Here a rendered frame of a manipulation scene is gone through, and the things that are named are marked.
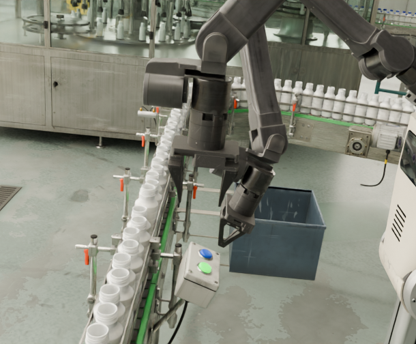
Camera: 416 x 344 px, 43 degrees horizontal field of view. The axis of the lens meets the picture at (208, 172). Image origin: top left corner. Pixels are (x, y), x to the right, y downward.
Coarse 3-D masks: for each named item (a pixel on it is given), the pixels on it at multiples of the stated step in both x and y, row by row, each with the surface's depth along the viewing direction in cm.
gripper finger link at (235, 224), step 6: (222, 204) 115; (222, 210) 112; (222, 216) 111; (222, 222) 111; (228, 222) 111; (234, 222) 111; (240, 222) 112; (222, 228) 112; (240, 228) 111; (222, 234) 114; (234, 234) 114; (240, 234) 113; (222, 240) 115; (228, 240) 114; (222, 246) 115
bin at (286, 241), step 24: (288, 192) 209; (312, 192) 206; (264, 216) 214; (288, 216) 213; (312, 216) 202; (240, 240) 184; (264, 240) 183; (288, 240) 183; (312, 240) 183; (240, 264) 187; (264, 264) 187; (288, 264) 186; (312, 264) 186
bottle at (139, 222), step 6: (138, 216) 128; (132, 222) 125; (138, 222) 128; (144, 222) 125; (138, 228) 125; (144, 228) 126; (144, 234) 126; (144, 240) 126; (144, 246) 126; (144, 252) 127; (144, 258) 128; (144, 270) 129; (144, 276) 130
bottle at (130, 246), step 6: (126, 240) 116; (132, 240) 117; (126, 246) 117; (132, 246) 117; (138, 246) 116; (126, 252) 114; (132, 252) 114; (138, 252) 116; (132, 258) 115; (138, 258) 116; (132, 264) 115; (138, 264) 116; (132, 270) 115; (138, 270) 116; (138, 276) 116; (138, 294) 119
